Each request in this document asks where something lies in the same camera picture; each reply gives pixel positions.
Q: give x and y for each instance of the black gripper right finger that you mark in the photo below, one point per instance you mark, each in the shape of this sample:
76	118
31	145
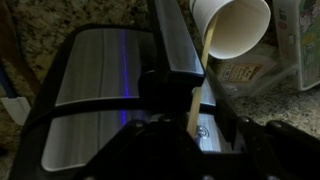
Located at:
273	153

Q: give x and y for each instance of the egg carton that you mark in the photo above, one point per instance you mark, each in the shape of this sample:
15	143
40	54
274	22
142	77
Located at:
310	43

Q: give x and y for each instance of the wooden spoon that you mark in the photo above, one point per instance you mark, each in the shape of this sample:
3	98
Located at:
200	90

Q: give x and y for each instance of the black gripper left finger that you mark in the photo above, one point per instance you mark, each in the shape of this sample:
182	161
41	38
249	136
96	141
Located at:
150	150

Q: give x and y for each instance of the brown wooden strip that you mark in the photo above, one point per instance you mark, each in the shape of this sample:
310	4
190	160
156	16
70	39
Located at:
18	50

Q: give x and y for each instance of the white paper cup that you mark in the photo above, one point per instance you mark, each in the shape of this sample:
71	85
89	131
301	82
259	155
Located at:
233	26

